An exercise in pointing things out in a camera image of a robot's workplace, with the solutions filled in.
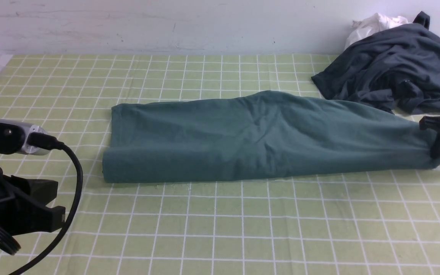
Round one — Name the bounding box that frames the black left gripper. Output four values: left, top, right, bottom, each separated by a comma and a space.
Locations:
0, 168, 66, 255

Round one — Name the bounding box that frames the green long sleeve shirt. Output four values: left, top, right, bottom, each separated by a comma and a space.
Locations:
102, 91, 440, 183

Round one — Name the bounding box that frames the dark grey crumpled garment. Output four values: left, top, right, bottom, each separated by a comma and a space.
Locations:
311, 11, 440, 115

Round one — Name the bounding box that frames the green checkered tablecloth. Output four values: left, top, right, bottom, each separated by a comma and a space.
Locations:
0, 54, 440, 275

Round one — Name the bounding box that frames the white crumpled cloth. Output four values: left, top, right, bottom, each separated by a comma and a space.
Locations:
344, 13, 410, 49

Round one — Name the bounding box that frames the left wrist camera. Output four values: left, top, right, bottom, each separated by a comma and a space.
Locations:
0, 118, 65, 155

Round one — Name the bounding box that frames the black left camera cable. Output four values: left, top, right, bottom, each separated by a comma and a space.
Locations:
8, 134, 84, 275

